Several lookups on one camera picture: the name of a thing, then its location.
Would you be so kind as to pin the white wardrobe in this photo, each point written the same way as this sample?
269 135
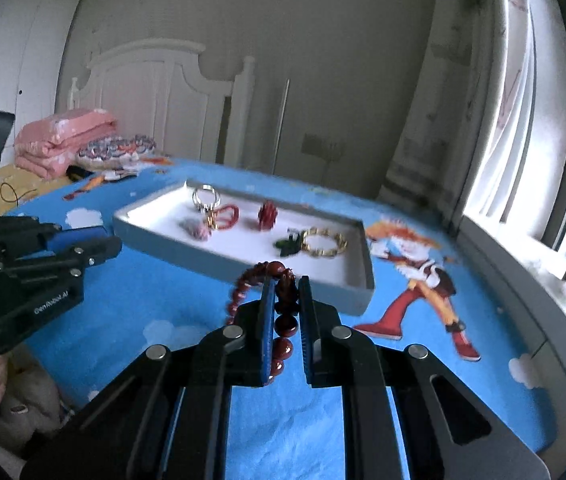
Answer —
13 50

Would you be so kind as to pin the wall socket plate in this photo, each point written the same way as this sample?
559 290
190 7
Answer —
323 145

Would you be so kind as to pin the pink folded blanket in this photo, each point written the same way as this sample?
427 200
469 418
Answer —
63 135

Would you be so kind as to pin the thin white pole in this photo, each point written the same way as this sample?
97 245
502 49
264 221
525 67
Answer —
281 125

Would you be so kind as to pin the yellow floral sheet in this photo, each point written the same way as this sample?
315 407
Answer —
38 182

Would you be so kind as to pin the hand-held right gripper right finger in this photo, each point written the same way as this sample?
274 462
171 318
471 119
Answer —
305 332

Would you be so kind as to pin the blue cartoon printed bedsheet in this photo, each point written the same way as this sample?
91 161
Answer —
163 280

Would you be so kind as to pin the white jewelry tray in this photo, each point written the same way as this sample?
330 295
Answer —
243 247

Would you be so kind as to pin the pale striped curtain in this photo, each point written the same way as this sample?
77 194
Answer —
463 85

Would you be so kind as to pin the person's beige clothing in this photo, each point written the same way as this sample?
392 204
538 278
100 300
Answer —
28 410

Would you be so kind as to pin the round patterned cushion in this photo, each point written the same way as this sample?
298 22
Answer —
113 151

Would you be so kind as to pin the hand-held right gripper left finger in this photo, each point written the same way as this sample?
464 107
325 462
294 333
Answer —
267 332

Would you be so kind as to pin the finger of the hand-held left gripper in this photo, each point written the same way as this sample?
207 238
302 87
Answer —
18 230
88 252

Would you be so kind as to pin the white bed headboard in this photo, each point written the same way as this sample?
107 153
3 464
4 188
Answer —
163 100

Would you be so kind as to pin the dark green hair clip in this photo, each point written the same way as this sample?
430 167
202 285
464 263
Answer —
288 245

